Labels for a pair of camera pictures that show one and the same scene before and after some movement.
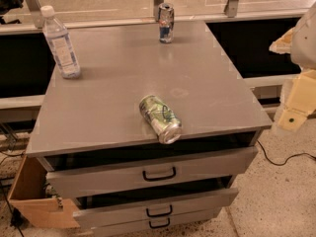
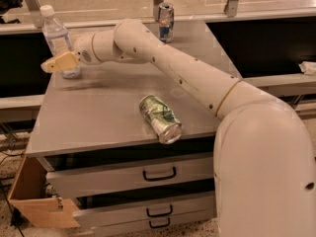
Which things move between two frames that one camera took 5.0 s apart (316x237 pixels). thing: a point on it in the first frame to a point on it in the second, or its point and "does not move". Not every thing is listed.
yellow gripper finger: x=300 y=103 to x=83 y=45
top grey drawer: x=109 y=177 does not move
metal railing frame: x=43 y=23 does not move
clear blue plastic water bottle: x=63 y=49 does not move
